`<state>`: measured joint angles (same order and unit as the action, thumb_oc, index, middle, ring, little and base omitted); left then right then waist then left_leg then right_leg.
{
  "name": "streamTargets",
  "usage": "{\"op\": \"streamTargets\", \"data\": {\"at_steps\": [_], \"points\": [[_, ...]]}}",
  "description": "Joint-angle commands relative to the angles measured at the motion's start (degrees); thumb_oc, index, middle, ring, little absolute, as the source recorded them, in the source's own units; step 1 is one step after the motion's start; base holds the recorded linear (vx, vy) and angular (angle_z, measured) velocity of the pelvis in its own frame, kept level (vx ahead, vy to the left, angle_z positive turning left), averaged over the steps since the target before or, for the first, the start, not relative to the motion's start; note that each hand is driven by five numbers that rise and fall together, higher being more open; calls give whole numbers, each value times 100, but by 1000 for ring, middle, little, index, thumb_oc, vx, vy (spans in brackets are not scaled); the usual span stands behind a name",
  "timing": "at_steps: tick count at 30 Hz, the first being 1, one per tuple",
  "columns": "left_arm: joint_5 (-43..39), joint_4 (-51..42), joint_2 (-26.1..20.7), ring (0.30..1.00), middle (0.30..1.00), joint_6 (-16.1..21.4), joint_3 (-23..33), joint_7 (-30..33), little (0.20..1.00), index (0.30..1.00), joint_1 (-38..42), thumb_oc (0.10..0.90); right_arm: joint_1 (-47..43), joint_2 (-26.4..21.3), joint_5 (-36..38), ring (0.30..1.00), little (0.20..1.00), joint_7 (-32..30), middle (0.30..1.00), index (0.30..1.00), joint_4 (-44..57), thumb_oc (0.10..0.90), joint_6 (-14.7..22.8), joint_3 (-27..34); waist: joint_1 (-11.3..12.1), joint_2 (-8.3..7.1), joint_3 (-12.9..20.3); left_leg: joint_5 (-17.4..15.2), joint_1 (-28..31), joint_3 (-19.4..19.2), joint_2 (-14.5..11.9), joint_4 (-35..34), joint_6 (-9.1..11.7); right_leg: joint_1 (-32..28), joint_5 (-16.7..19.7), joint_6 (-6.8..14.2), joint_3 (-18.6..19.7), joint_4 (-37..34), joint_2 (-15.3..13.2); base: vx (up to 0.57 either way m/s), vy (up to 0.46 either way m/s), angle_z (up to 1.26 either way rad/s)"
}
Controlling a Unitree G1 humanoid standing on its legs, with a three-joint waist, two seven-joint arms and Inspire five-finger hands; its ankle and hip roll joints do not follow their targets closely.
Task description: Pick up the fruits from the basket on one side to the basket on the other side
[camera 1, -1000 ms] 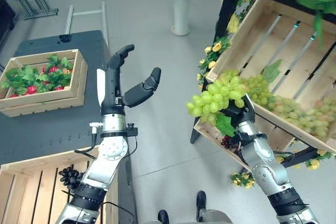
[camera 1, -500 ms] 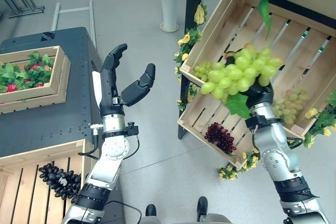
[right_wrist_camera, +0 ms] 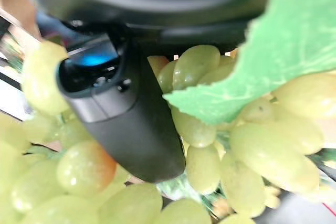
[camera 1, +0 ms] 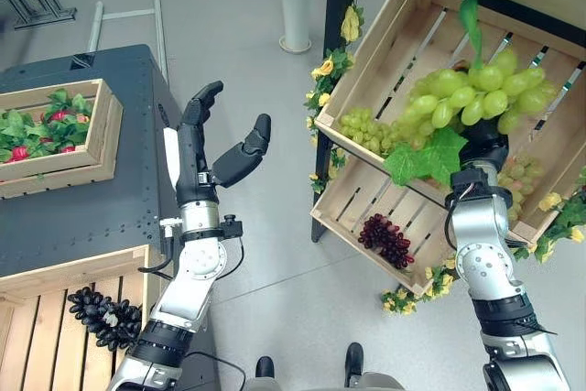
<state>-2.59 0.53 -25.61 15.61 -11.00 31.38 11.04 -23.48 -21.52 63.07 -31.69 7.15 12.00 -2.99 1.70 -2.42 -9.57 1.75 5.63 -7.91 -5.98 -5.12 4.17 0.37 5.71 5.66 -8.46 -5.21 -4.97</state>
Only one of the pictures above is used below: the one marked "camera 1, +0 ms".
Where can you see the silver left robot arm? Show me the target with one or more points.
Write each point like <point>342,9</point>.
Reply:
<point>197,267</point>

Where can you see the dark grey table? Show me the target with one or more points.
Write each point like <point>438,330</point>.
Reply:
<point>68,221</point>

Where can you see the large tilted wooden shelf crate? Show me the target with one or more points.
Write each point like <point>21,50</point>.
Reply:
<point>403,43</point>

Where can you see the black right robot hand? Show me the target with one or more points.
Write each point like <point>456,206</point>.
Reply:
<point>485,144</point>

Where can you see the dark robot foot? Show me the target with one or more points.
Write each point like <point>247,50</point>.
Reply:
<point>264,367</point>
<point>354,361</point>

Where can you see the tall white plant vase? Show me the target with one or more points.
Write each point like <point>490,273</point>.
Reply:
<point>296,11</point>

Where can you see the dark left robot foot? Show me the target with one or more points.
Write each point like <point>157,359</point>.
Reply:
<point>264,367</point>

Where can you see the pale pinkish green grape bunch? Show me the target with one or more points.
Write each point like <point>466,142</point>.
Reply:
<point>519,178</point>

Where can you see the dark red grape bunch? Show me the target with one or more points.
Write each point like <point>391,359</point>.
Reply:
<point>384,237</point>

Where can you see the wooden crate with leafy fruit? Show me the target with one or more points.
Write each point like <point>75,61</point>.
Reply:
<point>98,134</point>

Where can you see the dark right robot foot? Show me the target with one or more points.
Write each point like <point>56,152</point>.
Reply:
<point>354,361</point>

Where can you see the small tilted wooden shelf crate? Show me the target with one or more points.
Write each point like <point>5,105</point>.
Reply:
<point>352,208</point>

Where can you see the large green grape bunch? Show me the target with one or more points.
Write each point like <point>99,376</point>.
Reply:
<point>462,95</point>

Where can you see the grey metal floor frame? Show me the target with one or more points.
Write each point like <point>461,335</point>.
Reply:
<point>158,34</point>

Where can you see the yellow flower garland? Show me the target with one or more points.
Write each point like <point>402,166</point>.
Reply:
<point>327,70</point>
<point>561,221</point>

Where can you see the silver robot body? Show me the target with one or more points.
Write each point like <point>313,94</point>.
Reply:
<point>320,383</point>

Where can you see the slatted wooden crate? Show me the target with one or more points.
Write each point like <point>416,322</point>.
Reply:
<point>41,336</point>

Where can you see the small green grape bunch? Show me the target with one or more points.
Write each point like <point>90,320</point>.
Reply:
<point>366,127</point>

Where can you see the red fruit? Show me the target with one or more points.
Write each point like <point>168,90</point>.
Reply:
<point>18,153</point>
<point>57,115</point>
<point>68,149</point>
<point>83,119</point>

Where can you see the black grape bunch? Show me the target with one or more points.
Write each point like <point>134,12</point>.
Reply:
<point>103,318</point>

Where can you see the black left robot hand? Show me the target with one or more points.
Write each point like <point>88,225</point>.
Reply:
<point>190,157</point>

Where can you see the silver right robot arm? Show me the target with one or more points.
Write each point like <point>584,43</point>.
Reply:
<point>485,267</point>

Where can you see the green leaf foliage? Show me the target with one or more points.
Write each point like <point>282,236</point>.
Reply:
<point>18,127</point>

